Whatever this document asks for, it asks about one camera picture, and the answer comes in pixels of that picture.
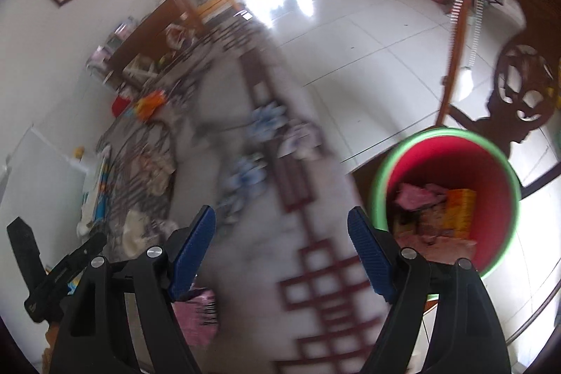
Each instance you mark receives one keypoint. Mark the red bag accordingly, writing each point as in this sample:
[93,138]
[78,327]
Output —
[120,106]

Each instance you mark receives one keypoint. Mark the wooden dining chair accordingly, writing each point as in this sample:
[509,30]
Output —
[149,23]

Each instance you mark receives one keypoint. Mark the yellow carton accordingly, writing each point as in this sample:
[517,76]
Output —
[460,212]

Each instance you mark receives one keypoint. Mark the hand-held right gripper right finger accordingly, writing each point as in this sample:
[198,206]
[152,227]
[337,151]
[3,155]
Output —
[372,253]

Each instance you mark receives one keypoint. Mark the crumpled printed paper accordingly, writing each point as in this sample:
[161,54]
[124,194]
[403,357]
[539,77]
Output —
[163,230]

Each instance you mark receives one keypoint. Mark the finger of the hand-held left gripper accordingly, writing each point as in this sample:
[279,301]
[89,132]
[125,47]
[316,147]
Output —
[76,259]
[22,242]

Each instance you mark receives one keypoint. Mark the floral printed tablecloth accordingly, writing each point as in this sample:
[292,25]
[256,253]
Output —
[263,269]

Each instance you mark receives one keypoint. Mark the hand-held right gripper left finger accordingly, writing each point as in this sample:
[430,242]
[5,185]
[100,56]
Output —
[193,253]

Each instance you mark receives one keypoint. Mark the pink checked wrapper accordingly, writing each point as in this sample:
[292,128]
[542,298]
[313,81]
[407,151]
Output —
[197,315]

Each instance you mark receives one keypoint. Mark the small yellow object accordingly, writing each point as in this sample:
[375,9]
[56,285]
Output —
[79,153]

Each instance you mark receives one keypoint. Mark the red bin with green rim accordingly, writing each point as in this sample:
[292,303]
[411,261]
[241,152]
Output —
[495,198]

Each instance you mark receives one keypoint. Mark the orange snack wrapper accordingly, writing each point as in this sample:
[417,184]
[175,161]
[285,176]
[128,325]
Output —
[149,104]

